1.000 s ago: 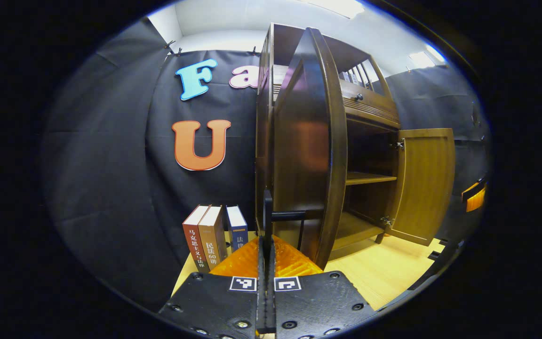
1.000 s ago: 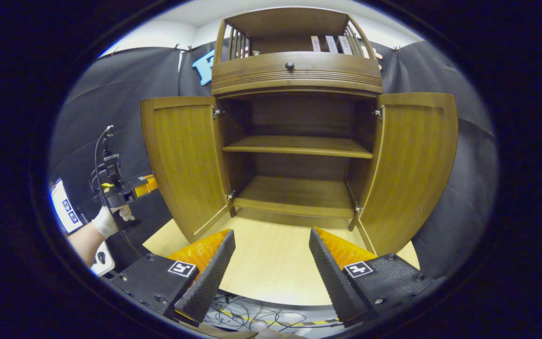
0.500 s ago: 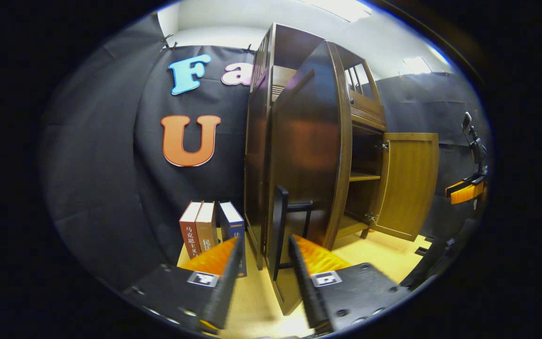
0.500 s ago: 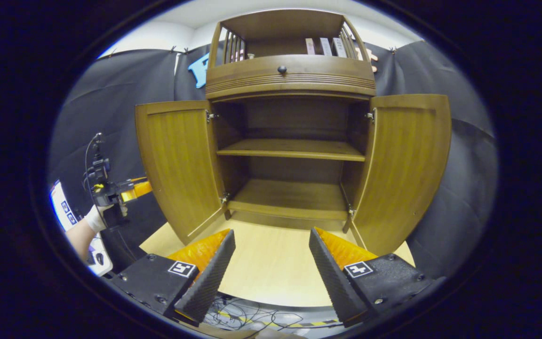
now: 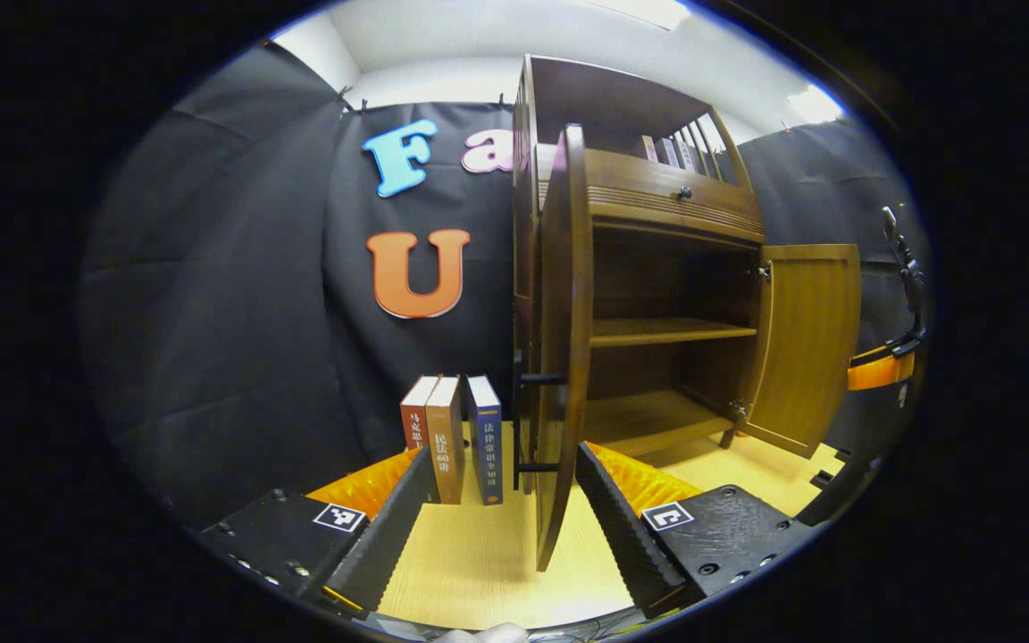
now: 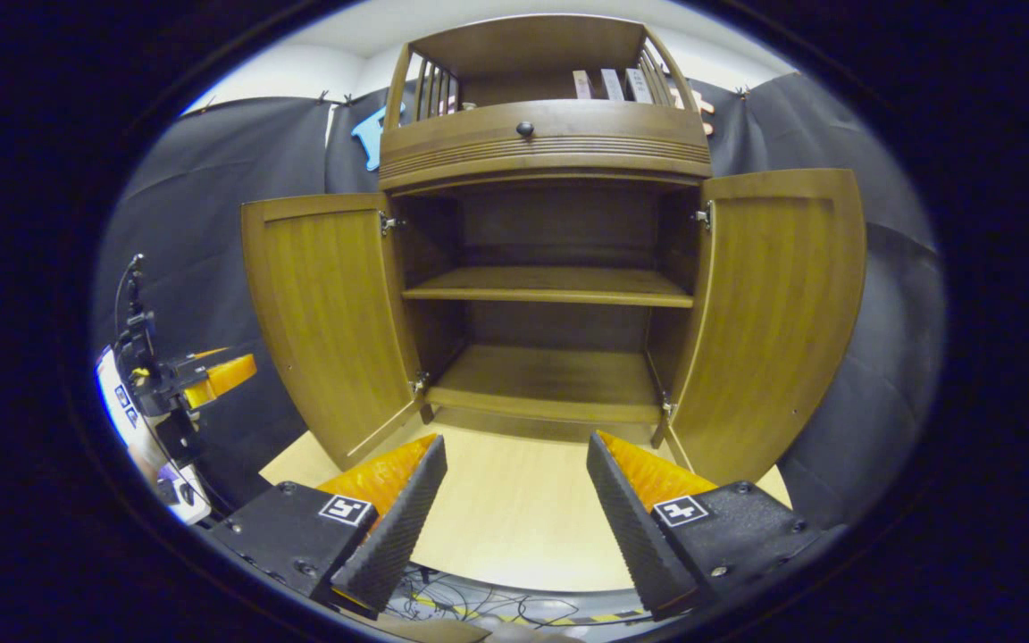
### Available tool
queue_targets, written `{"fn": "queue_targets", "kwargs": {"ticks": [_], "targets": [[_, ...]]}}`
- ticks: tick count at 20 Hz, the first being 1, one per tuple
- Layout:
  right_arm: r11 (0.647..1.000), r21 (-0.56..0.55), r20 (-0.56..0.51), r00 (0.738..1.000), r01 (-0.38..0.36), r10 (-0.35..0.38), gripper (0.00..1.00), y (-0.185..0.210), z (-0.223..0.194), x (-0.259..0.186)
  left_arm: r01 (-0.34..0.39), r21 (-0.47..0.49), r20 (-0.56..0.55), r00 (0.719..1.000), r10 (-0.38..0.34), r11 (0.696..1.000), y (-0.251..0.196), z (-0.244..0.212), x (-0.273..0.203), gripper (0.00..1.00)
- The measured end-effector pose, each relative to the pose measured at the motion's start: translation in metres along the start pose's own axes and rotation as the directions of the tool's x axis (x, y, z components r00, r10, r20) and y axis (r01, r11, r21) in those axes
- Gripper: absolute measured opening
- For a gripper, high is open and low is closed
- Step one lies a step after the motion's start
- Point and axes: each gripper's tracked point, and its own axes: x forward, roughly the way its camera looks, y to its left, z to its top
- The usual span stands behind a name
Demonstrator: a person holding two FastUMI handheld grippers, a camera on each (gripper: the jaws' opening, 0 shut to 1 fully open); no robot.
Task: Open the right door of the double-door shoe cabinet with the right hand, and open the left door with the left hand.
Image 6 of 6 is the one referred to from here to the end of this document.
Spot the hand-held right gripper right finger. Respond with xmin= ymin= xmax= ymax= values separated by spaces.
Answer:
xmin=586 ymin=430 xmax=837 ymax=622

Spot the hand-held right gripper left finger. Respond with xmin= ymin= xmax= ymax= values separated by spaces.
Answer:
xmin=211 ymin=434 xmax=449 ymax=619

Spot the wooden shoe cabinet door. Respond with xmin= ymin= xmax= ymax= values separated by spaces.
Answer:
xmin=653 ymin=168 xmax=868 ymax=488
xmin=240 ymin=192 xmax=431 ymax=472

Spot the wooden double-door shoe cabinet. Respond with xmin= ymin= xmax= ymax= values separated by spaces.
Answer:
xmin=378 ymin=13 xmax=714 ymax=447

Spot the black backdrop cloth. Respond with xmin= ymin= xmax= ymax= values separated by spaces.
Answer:
xmin=90 ymin=71 xmax=946 ymax=537

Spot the tangle of floor cables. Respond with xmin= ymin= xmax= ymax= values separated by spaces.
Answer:
xmin=385 ymin=567 xmax=649 ymax=628

